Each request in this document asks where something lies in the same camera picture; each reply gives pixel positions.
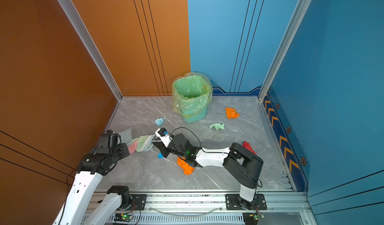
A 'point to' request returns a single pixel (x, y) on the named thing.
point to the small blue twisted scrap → (160, 155)
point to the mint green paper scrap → (217, 126)
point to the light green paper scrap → (142, 142)
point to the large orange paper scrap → (187, 169)
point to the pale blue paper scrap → (159, 121)
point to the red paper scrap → (247, 145)
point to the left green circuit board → (123, 217)
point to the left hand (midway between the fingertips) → (124, 147)
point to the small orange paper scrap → (231, 113)
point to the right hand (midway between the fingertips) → (154, 142)
